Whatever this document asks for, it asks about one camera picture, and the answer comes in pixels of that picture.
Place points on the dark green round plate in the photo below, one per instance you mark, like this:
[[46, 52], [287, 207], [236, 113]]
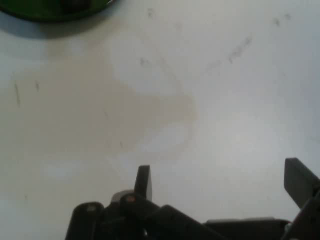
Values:
[[37, 12]]

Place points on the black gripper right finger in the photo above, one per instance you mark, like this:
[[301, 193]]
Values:
[[298, 180]]

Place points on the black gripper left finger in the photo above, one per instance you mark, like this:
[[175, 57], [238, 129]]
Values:
[[143, 182]]

